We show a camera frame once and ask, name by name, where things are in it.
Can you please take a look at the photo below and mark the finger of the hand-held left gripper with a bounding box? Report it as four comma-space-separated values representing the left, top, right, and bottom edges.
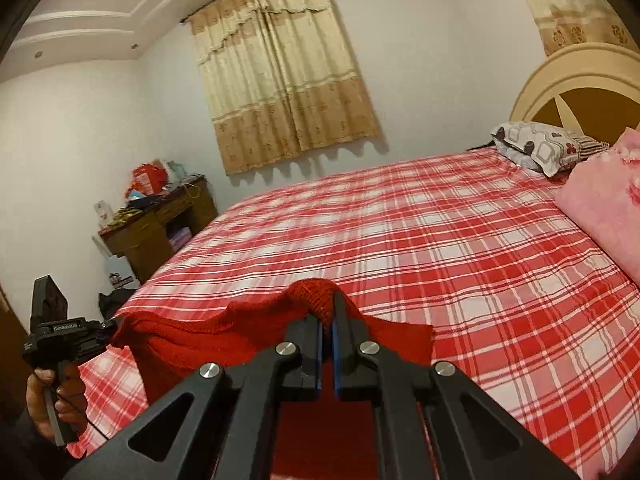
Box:
97, 316, 123, 343

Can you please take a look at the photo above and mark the red gift bag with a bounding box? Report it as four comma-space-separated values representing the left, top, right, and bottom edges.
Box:
131, 162, 166, 195

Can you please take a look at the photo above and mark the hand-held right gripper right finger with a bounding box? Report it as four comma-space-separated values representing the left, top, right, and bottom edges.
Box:
332, 291, 583, 480

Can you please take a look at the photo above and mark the brown wooden door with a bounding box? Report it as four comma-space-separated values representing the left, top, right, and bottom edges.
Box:
0, 285, 32, 411

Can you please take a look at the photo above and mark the pink floral pillow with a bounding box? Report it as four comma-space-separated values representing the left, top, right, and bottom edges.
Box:
555, 127, 640, 286

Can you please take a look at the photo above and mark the grey white patterned pillow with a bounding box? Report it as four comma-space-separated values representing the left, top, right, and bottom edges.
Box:
490, 121, 611, 178

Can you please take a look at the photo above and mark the beige window curtain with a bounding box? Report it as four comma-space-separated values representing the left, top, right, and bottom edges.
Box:
187, 0, 387, 177

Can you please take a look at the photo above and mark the cream wooden headboard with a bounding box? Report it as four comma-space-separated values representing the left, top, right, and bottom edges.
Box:
510, 42, 640, 146

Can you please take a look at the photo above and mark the person's left forearm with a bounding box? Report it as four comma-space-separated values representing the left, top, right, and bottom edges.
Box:
0, 400, 91, 480

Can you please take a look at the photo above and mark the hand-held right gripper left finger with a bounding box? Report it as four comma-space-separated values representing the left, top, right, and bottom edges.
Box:
62, 312, 325, 480

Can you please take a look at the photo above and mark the bed with red plaid sheet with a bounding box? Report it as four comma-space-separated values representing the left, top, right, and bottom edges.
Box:
75, 147, 640, 480

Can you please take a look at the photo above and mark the red embroidered knit sweater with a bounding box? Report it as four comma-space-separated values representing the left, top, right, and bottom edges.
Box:
111, 277, 435, 480

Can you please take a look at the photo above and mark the brown wooden desk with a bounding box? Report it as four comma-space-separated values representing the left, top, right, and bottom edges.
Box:
98, 175, 219, 283

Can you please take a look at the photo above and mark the beige floral side curtain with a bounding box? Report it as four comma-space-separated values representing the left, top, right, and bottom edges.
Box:
510, 0, 636, 58

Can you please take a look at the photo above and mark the person's left hand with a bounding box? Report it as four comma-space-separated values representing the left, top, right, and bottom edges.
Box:
26, 362, 90, 441

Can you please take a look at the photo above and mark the white paper bag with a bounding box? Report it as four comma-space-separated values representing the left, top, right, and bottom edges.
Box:
95, 235, 141, 291

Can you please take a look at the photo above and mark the pink storage box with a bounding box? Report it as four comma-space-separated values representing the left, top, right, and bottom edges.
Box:
167, 227, 193, 251

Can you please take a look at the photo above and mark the black bag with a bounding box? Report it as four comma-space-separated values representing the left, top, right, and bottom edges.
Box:
98, 287, 138, 321

